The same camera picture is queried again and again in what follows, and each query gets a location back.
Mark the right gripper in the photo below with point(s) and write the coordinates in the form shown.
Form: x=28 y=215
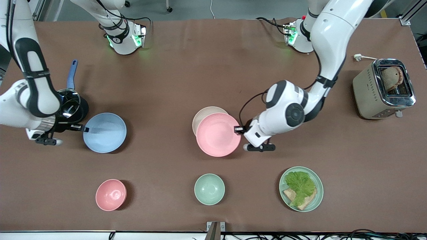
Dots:
x=66 y=126

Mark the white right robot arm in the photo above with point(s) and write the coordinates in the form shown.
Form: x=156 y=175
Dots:
x=36 y=93

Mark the aluminium frame profile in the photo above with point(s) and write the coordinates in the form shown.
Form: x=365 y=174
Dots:
x=412 y=13
x=40 y=8

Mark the green bowl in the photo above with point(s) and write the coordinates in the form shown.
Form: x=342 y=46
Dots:
x=209 y=189

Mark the green lettuce leaf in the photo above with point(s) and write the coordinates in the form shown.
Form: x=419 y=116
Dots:
x=300 y=183

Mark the beige plate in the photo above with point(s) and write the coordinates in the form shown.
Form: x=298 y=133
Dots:
x=203 y=115

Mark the toast slice in toaster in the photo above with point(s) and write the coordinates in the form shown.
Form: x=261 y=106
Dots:
x=392 y=77

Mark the beige and chrome toaster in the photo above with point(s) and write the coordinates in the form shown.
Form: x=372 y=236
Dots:
x=365 y=93

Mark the green plate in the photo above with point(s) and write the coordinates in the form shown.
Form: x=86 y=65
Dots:
x=318 y=193

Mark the brown bread slice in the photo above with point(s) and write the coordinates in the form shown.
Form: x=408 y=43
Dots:
x=308 y=201

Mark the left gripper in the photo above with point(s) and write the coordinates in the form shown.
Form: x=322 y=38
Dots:
x=247 y=128

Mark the blue plate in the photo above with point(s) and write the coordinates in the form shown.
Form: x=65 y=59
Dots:
x=105 y=133

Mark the pink plate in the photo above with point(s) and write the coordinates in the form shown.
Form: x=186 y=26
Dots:
x=217 y=135

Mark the metal camera mounting bracket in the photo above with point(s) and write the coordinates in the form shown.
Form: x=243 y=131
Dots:
x=215 y=230

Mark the glass lid with blue knob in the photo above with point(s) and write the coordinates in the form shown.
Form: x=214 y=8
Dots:
x=70 y=103

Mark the pink bowl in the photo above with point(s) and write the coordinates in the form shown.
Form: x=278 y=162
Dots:
x=110 y=195

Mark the brown table cover sheet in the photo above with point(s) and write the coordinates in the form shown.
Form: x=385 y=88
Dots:
x=166 y=83

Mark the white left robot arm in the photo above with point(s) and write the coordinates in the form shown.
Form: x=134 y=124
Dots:
x=333 y=33

